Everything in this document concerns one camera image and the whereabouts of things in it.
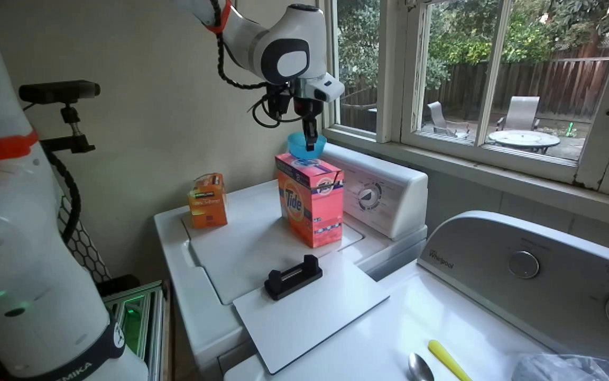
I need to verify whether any metal spoon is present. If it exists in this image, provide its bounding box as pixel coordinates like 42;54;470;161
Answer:
407;351;437;381

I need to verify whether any grey patio chair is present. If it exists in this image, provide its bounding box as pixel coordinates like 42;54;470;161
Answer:
426;99;457;137
503;94;543;134

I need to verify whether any small orange carton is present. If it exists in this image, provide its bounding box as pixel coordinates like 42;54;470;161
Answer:
187;172;230;233

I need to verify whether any yellow plastic utensil handle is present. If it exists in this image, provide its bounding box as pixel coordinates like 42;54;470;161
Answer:
427;338;473;381

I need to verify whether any round white patio table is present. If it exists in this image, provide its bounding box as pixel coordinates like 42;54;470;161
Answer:
489;127;563;155

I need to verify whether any black exterior camera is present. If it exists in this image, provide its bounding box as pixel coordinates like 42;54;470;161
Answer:
18;78;101;106

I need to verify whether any black plastic holder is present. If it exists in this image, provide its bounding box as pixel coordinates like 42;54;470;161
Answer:
262;253;326;302

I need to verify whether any clear plastic bag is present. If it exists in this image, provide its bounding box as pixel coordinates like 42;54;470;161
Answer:
512;350;609;381

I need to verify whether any orange Tide detergent box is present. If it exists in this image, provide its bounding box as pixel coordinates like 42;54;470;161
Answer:
272;151;347;250

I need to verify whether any white flat board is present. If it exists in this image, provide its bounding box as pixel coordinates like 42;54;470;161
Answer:
230;250;394;377

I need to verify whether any black wire mesh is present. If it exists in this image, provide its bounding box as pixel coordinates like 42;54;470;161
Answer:
63;210;112;283

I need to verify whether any white Whirlpool dryer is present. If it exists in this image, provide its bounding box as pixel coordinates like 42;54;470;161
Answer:
223;208;609;381

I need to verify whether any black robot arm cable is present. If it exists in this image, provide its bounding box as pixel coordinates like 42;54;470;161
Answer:
214;20;281;131

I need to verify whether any white washing machine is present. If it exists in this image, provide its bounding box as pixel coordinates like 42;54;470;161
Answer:
152;139;431;381

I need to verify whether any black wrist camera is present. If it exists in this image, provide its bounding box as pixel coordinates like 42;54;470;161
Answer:
265;82;295;120

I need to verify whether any white window frame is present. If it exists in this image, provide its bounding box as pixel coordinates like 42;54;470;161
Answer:
321;0;609;235

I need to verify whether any blue plastic cup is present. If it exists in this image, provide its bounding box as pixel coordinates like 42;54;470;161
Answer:
286;131;329;166

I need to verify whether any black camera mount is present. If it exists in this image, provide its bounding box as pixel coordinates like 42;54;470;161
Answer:
38;104;97;156

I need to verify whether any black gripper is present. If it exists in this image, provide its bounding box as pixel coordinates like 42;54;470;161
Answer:
289;94;328;152

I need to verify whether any wooden garden fence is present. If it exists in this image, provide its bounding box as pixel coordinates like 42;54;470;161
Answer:
339;56;609;125

